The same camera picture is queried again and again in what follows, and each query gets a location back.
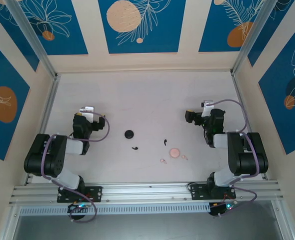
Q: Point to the black earbud charging case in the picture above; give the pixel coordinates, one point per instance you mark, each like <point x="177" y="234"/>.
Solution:
<point x="129" y="134"/>

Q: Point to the pink earbud charging case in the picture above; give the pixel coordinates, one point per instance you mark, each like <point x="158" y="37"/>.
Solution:
<point x="174" y="153"/>

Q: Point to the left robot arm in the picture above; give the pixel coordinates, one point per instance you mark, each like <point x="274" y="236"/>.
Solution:
<point x="50" y="155"/>

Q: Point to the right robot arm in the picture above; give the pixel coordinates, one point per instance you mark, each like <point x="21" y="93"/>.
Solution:
<point x="247" y="160"/>

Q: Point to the small circuit board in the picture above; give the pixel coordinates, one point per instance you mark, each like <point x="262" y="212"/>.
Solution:
<point x="220" y="210"/>
<point x="78" y="207"/>

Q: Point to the grey metal panel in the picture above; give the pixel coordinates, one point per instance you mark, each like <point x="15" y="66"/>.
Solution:
<point x="150" y="227"/>

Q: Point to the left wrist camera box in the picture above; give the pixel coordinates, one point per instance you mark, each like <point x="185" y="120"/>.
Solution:
<point x="87" y="111"/>

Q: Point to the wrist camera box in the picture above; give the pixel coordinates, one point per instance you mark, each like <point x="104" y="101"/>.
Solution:
<point x="207" y="105"/>
<point x="87" y="111"/>

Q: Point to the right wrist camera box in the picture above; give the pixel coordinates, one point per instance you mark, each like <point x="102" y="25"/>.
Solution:
<point x="207" y="105"/>

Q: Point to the aluminium table side rail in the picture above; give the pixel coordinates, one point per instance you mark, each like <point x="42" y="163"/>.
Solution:
<point x="47" y="112"/>
<point x="237" y="87"/>

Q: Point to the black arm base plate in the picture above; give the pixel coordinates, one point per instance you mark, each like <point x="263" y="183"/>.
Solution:
<point x="97" y="193"/>
<point x="200" y="193"/>

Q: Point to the aluminium mounting rail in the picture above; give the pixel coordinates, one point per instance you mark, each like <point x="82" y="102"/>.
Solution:
<point x="150" y="192"/>

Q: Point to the aluminium frame post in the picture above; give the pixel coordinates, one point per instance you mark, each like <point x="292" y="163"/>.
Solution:
<point x="33" y="40"/>
<point x="251" y="37"/>

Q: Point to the aluminium frame leg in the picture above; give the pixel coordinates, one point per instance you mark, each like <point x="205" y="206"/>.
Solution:
<point x="8" y="222"/>
<point x="286" y="222"/>

